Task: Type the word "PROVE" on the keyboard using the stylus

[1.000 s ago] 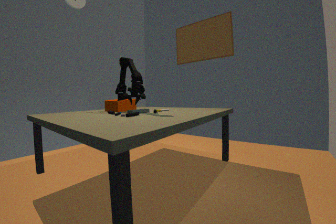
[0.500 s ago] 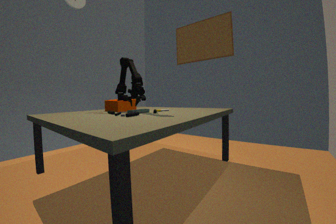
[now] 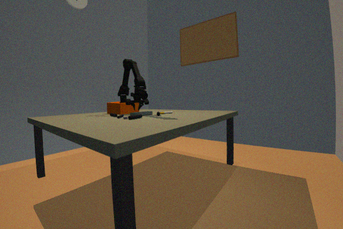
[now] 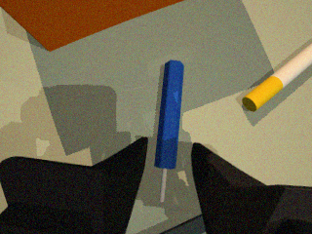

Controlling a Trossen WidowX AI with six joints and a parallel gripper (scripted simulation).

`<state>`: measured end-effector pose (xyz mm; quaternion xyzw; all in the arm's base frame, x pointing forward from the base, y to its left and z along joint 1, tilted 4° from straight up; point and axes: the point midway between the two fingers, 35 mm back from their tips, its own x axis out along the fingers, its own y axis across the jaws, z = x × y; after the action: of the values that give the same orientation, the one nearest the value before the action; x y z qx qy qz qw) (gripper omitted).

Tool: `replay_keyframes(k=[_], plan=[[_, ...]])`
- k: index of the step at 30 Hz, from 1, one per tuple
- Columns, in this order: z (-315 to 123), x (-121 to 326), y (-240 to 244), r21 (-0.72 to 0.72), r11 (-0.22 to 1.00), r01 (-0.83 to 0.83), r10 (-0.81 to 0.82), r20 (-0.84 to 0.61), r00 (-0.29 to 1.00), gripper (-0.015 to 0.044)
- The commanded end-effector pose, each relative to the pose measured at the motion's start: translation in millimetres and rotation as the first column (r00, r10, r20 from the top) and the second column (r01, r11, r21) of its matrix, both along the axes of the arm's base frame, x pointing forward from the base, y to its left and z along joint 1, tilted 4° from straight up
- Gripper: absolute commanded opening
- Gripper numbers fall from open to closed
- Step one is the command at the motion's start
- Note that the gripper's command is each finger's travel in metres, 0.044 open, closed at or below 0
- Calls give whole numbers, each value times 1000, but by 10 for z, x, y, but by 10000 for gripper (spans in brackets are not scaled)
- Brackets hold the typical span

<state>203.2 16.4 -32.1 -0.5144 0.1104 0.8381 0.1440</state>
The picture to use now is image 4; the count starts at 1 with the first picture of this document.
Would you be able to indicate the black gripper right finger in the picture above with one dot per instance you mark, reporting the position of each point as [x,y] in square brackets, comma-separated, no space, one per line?
[232,202]

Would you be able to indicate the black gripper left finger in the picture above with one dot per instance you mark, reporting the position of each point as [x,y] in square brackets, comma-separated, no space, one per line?
[105,191]

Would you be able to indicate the blue stylus with thin metal tip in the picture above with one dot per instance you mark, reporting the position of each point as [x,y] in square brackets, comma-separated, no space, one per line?
[167,138]

